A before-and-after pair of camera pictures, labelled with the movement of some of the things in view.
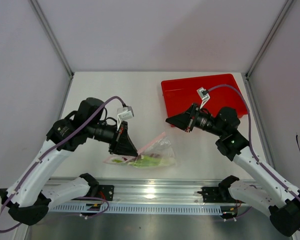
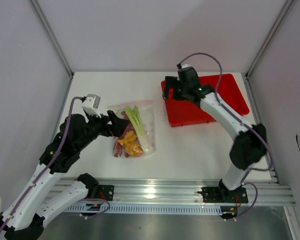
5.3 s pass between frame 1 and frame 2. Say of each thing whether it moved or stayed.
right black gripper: moved
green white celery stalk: moved
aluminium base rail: stayed
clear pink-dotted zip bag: moved
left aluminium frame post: stayed
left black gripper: moved
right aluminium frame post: stayed
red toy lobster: moved
